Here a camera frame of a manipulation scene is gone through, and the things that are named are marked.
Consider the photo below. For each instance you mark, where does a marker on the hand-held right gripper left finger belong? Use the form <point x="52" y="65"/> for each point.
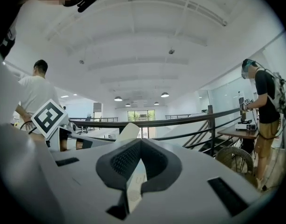
<point x="115" y="162"/>

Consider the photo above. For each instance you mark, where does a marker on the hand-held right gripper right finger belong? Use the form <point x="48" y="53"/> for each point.
<point x="164" y="167"/>

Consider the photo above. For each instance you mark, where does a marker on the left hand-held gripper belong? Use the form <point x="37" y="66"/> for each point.
<point x="49" y="118"/>

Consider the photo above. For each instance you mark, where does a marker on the black metal staircase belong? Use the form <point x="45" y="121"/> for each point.
<point x="203" y="141"/>

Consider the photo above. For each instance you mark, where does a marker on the black metal railing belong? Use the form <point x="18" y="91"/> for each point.
<point x="180" y="120"/>

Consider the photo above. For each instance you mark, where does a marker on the ceiling spotlight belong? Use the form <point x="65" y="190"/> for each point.
<point x="81" y="61"/>
<point x="171" y="51"/>

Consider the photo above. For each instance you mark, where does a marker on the wicker chair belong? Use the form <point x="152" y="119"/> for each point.
<point x="234" y="156"/>

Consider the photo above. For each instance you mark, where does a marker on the wooden side table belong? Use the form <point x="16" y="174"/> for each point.
<point x="238" y="133"/>

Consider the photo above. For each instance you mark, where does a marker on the white portable stove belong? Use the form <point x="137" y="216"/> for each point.
<point x="245" y="125"/>

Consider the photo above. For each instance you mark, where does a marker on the person's white shirt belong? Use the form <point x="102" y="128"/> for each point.
<point x="40" y="20"/>

